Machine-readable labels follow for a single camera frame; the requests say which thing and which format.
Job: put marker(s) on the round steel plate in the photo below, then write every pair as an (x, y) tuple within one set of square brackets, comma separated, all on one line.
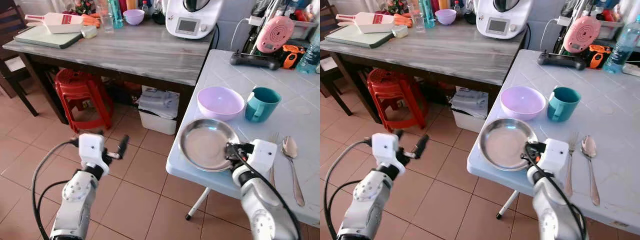
[(502, 144), (205, 145)]

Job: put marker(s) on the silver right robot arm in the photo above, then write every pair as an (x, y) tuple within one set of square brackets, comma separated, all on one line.
[(555, 210), (262, 207)]

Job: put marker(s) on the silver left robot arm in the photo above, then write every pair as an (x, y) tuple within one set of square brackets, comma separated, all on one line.
[(75, 200), (367, 200)]

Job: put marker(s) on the steel fork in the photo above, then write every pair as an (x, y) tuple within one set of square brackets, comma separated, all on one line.
[(274, 137), (572, 140)]

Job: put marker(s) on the steel spoon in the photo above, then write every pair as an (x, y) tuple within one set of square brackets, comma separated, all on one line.
[(589, 146), (289, 147)]

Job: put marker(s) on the large purple plastic bowl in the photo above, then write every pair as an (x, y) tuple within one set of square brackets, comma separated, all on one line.
[(220, 101), (522, 101)]

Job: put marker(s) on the white bin with bag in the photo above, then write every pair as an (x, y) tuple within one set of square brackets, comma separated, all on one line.
[(157, 117), (467, 117)]

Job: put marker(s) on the red plastic stool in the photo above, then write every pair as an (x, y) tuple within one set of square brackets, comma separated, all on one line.
[(75, 90), (387, 90)]

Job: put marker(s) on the teal plastic mug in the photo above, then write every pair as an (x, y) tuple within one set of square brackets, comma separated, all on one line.
[(565, 104), (265, 104)]

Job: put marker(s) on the white folding table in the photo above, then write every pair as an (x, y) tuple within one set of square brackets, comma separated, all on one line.
[(295, 110), (610, 120)]

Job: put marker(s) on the grey wood-top table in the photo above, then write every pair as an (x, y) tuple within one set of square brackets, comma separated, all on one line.
[(440, 55), (130, 55)]

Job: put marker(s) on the black handheld device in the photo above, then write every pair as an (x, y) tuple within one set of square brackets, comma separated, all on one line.
[(255, 60), (562, 60)]

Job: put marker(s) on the dark wooden chair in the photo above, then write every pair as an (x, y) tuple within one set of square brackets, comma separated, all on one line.
[(330, 65), (12, 60)]

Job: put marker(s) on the small pale container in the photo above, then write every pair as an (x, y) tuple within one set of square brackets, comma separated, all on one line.
[(89, 32), (400, 32)]

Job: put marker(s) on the green cutting board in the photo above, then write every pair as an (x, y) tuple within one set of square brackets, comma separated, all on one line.
[(42, 39), (352, 39)]

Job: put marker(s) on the orange and black tool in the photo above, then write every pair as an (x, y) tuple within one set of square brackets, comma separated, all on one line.
[(598, 56), (292, 55)]

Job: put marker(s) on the orange carrots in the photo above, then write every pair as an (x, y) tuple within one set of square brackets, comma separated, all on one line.
[(91, 21), (403, 21)]

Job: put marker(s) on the clear drinking glass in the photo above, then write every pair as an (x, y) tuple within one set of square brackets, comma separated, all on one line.
[(106, 21), (416, 21)]

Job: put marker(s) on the clear plastic water bottle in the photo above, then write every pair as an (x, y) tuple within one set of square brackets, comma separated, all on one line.
[(622, 47), (311, 57)]

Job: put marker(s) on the white scoop with red label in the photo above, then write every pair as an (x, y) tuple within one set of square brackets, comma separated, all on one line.
[(57, 22), (369, 22)]

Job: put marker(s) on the teal bottle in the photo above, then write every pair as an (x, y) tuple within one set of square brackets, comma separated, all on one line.
[(427, 15), (116, 15)]

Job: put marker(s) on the pink round appliance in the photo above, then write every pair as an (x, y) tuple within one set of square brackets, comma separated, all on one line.
[(581, 34), (275, 34)]

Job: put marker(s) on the small purple bowl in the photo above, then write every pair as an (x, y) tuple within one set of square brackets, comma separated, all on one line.
[(133, 17), (445, 16)]

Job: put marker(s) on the white kitchen food processor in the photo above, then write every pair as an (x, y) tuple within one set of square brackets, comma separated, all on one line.
[(200, 20), (510, 20)]

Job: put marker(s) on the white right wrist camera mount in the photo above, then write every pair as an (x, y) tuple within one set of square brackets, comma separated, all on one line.
[(262, 154), (554, 154)]

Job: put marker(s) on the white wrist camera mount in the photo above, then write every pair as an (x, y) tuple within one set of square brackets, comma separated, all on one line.
[(554, 154), (384, 148), (262, 154), (90, 149)]

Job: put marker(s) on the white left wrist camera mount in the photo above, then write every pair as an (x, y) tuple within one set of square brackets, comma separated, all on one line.
[(384, 148), (90, 149)]

